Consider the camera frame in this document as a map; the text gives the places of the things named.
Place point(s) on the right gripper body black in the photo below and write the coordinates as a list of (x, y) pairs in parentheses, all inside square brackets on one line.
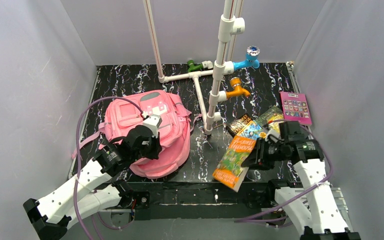
[(262, 153)]

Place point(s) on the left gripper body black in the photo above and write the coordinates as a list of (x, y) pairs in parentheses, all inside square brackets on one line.
[(147, 145)]

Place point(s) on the pink student backpack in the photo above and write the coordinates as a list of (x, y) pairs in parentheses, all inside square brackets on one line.
[(164, 124)]

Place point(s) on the dark treehouse book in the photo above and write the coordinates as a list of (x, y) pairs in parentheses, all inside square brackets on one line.
[(245, 126)]

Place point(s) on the orange cover book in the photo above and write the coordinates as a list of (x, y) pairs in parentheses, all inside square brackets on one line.
[(229, 170)]

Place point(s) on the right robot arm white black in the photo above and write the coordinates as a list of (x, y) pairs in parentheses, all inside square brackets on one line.
[(313, 211)]

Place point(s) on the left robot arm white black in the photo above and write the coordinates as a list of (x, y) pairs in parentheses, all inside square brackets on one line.
[(52, 215)]

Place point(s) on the green cover book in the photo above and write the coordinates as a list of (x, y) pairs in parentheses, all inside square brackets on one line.
[(266, 119)]

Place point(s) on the pink small book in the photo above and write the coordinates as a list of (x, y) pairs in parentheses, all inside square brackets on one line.
[(295, 107)]

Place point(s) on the orange tap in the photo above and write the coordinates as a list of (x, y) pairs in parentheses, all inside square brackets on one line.
[(237, 89)]

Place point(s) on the green pipe valve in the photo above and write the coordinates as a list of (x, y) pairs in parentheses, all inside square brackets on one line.
[(192, 67)]

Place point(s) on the blue tap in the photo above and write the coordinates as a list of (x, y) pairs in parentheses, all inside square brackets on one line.
[(251, 59)]

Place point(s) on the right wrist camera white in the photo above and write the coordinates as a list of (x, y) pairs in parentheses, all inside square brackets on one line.
[(272, 132)]

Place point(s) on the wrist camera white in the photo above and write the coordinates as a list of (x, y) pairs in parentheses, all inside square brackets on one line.
[(272, 132), (153, 122)]

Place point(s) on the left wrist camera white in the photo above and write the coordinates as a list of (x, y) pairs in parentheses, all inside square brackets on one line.
[(153, 122)]

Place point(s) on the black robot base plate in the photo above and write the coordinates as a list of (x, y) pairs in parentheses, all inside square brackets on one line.
[(195, 200)]

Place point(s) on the white PVC pipe frame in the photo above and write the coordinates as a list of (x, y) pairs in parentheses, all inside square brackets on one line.
[(229, 26)]

